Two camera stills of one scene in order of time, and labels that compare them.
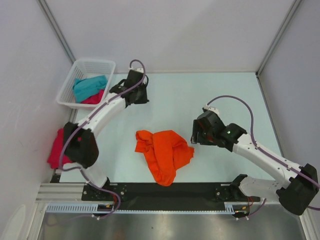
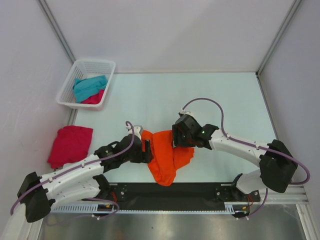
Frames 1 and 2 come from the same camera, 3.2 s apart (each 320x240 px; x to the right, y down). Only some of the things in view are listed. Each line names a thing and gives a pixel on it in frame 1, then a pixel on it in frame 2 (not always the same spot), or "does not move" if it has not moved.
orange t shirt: [164, 152] does not move
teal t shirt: [84, 88] does not move
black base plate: [168, 193] does not move
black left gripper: [144, 99] → [145, 157]
